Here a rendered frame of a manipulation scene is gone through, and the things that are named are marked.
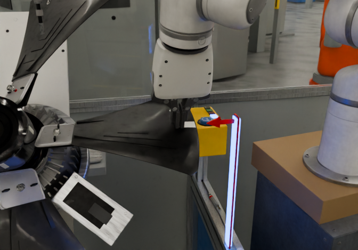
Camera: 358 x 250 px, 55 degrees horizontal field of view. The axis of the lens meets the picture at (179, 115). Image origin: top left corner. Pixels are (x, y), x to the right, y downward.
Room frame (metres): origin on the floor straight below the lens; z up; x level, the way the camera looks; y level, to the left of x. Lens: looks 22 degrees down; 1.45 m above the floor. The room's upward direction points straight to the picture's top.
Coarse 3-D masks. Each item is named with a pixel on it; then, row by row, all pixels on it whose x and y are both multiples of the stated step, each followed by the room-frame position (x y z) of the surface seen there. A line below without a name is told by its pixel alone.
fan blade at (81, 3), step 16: (32, 0) 0.83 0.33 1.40; (64, 0) 0.77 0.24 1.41; (80, 0) 0.74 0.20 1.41; (96, 0) 0.73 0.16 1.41; (32, 16) 0.79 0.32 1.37; (48, 16) 0.75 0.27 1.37; (64, 16) 0.71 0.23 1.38; (80, 16) 0.70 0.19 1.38; (32, 32) 0.74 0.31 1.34; (48, 32) 0.69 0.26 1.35; (64, 32) 0.67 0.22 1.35; (32, 48) 0.68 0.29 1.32; (48, 48) 0.65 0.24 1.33; (32, 64) 0.63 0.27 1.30
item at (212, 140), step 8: (192, 112) 0.97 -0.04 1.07; (200, 112) 0.97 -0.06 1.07; (200, 128) 0.86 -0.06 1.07; (208, 128) 0.86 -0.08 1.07; (216, 128) 0.87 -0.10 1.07; (224, 128) 0.87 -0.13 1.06; (200, 136) 0.86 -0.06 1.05; (208, 136) 0.86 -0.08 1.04; (216, 136) 0.87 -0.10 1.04; (224, 136) 0.87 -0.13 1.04; (200, 144) 0.86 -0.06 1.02; (208, 144) 0.86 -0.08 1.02; (216, 144) 0.87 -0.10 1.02; (224, 144) 0.87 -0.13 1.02; (200, 152) 0.86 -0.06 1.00; (208, 152) 0.86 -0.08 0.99; (216, 152) 0.87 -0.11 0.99; (224, 152) 0.87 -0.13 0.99
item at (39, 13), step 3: (36, 6) 0.58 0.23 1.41; (39, 6) 0.58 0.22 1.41; (39, 9) 0.58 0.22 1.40; (36, 12) 0.57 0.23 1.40; (39, 12) 0.57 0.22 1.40; (42, 12) 0.58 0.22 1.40; (39, 15) 0.57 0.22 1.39; (42, 15) 0.58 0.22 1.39; (39, 18) 0.58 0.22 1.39; (42, 18) 0.58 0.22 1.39; (39, 21) 0.58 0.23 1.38; (42, 21) 0.58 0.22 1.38; (39, 24) 0.58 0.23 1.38; (42, 24) 0.58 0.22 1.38; (39, 27) 0.58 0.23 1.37; (42, 27) 0.58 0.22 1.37; (42, 30) 0.58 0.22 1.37; (42, 33) 0.58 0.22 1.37
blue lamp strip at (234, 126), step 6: (234, 120) 0.64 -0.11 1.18; (234, 126) 0.64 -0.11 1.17; (234, 132) 0.64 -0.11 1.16; (234, 138) 0.64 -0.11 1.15; (234, 144) 0.64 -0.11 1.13; (234, 150) 0.64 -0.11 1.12; (234, 156) 0.64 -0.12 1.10; (228, 192) 0.65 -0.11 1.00; (228, 198) 0.65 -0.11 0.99; (228, 204) 0.65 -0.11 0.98; (228, 210) 0.65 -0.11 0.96; (228, 216) 0.65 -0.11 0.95; (228, 222) 0.64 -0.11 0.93; (228, 228) 0.64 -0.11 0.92; (228, 234) 0.64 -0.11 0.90; (228, 240) 0.64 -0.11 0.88; (228, 246) 0.64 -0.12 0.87
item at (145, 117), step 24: (96, 120) 0.62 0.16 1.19; (120, 120) 0.62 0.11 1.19; (144, 120) 0.62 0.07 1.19; (168, 120) 0.62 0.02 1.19; (192, 120) 0.63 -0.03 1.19; (72, 144) 0.53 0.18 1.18; (96, 144) 0.54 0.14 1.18; (120, 144) 0.54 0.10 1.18; (144, 144) 0.55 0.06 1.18; (168, 144) 0.56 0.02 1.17; (192, 144) 0.56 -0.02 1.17; (192, 168) 0.52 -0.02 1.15
